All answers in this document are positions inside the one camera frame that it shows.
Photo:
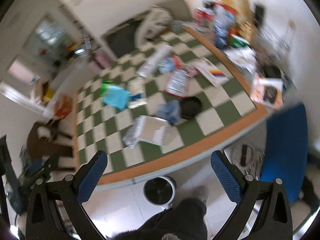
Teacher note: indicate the blue chair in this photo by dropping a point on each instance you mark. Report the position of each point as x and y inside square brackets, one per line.
[286, 150]

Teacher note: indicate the green round container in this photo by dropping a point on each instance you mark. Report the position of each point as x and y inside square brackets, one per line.
[236, 41]

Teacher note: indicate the pink suitcase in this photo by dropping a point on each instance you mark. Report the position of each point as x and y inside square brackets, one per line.
[99, 60]

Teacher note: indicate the white box striped medicine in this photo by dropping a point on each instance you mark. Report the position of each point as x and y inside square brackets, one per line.
[215, 76]

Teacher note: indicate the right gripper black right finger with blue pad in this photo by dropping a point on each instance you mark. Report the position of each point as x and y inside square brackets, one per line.
[273, 220]

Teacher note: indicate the silver blister pack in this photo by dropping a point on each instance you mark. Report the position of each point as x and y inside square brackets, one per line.
[130, 138]

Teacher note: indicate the crumpled blue plastic wrapper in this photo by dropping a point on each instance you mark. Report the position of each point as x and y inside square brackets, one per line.
[169, 111]

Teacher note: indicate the open white green box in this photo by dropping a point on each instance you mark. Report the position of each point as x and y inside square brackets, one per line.
[152, 130]

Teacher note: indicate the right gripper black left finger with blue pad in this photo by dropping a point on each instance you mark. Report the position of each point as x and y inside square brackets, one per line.
[43, 217]

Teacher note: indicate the folding bed with clothes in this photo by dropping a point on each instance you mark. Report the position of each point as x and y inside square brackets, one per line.
[146, 26]

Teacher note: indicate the red soda can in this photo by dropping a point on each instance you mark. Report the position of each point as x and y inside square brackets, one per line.
[200, 17]

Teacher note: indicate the dark trouser legs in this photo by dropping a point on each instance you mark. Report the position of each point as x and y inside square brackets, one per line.
[184, 221]

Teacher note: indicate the red orange cardboard box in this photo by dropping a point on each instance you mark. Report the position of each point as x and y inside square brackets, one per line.
[63, 106]

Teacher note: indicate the teal green paper bag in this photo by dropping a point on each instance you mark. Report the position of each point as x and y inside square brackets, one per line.
[114, 95]

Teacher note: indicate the red white snack wrapper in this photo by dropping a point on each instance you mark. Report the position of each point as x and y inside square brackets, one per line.
[178, 83]

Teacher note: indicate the green white checkered mat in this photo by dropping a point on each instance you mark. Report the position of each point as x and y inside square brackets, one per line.
[227, 112]

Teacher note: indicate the long white box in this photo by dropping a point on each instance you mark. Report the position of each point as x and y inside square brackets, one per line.
[150, 65]

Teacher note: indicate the white blue medicine box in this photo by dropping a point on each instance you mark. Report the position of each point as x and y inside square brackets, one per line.
[136, 88]

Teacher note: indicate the left handheld gripper device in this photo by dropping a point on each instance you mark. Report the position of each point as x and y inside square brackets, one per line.
[17, 190]

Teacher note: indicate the crumpled white paper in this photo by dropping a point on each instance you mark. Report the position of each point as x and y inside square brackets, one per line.
[243, 57]

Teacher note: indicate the small red snack packet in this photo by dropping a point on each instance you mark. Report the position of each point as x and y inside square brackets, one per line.
[191, 71]

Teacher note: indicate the blue red milk carton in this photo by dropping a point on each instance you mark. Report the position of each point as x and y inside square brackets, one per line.
[168, 64]

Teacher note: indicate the orange white paper bag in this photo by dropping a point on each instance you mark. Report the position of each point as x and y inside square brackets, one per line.
[267, 91]

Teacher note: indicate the blue water bottle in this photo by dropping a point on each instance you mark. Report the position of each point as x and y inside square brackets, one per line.
[222, 22]

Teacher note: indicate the black round lid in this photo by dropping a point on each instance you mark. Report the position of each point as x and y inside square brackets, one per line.
[190, 107]

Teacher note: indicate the white trash bin black liner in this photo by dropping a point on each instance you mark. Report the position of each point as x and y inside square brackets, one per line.
[160, 191]

